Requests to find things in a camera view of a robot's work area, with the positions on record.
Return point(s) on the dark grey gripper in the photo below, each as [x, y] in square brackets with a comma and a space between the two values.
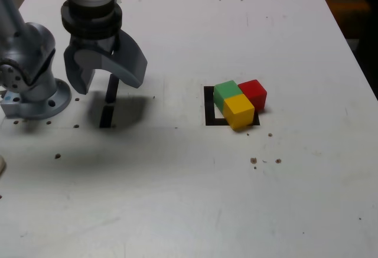
[94, 44]

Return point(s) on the green cube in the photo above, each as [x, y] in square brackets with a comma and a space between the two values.
[226, 91]

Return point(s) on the yellow cube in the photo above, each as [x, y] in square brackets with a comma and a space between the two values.
[239, 113]

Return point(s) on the red cube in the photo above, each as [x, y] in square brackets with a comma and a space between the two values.
[255, 92]

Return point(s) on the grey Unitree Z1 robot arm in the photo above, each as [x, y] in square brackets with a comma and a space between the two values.
[35, 48]

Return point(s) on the black tape square outline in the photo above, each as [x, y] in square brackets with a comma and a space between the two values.
[208, 107]

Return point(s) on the black tape strip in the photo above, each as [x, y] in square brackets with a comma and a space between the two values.
[106, 116]

